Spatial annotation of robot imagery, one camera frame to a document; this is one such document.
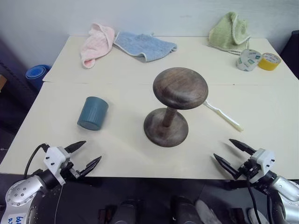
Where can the dark rounded shape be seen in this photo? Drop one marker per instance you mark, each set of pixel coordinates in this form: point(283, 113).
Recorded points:
point(184, 210)
point(127, 210)

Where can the grey printed tape roll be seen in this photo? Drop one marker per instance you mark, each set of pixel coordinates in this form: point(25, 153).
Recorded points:
point(243, 63)

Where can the dark wooden spool stand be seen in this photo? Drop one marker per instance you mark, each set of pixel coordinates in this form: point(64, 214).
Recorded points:
point(180, 86)

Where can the white toothbrush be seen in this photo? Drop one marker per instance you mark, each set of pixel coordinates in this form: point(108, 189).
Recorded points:
point(224, 116)

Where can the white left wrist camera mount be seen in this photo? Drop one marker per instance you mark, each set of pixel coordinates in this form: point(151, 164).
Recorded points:
point(54, 156)

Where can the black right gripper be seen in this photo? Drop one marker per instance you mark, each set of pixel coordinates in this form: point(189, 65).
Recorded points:
point(248, 168)

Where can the green towel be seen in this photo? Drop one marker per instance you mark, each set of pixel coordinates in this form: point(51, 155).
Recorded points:
point(224, 35)

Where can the blue ribbed cup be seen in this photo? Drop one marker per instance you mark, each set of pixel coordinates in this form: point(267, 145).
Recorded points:
point(92, 113)

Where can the blue towel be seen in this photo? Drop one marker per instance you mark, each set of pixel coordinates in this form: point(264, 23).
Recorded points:
point(142, 45)

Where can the pink towel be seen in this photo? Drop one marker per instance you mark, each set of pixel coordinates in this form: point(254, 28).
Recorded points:
point(95, 44)

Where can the black chair back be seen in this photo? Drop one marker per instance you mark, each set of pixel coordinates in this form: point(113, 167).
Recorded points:
point(290, 51)

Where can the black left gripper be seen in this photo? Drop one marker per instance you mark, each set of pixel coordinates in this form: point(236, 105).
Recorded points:
point(74, 173)

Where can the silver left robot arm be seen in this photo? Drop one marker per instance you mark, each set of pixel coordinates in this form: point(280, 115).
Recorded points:
point(21, 193)

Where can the blue rolled mat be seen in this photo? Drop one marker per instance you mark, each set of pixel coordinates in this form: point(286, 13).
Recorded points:
point(37, 73)

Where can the pale grey rounded shape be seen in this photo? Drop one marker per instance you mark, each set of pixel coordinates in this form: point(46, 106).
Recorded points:
point(208, 213)

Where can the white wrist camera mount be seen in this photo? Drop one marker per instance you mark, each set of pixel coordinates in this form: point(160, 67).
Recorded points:
point(264, 158)
point(54, 156)

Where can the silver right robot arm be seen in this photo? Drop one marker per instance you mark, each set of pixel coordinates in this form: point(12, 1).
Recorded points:
point(285, 186)

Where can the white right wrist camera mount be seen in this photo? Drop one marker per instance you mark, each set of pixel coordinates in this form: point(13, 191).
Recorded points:
point(264, 158)

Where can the yellow tape roll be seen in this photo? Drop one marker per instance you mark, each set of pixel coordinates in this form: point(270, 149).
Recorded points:
point(267, 65)

